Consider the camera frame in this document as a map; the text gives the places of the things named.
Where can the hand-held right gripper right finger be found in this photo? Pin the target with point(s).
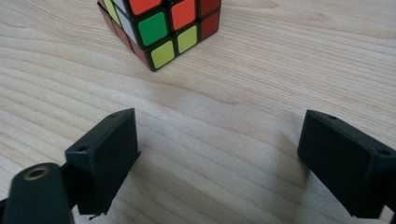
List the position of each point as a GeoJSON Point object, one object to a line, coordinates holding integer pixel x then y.
{"type": "Point", "coordinates": [348, 165]}

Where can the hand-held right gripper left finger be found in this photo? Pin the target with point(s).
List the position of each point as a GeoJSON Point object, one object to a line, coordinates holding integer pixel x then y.
{"type": "Point", "coordinates": [102, 161]}

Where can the multicoloured puzzle cube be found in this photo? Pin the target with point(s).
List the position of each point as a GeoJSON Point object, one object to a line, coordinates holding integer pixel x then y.
{"type": "Point", "coordinates": [152, 28]}

